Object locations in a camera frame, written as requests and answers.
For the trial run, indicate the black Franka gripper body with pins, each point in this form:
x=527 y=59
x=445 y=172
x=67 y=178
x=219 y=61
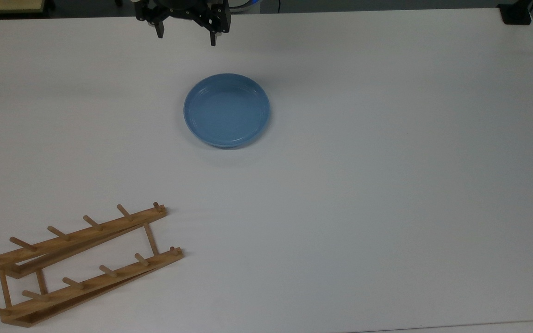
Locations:
x=188 y=10

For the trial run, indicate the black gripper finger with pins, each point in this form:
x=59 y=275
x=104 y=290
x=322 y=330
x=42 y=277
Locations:
x=213 y=38
x=159 y=30

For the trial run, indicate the blue round plate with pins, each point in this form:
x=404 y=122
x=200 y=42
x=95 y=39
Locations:
x=226 y=111

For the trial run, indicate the wooden plate rack with pegs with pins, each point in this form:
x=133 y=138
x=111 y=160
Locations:
x=81 y=277

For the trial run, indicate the light wooden desk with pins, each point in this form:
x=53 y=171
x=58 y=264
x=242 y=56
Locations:
x=3 y=5

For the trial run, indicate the black table clamp block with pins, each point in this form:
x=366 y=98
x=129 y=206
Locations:
x=515 y=15

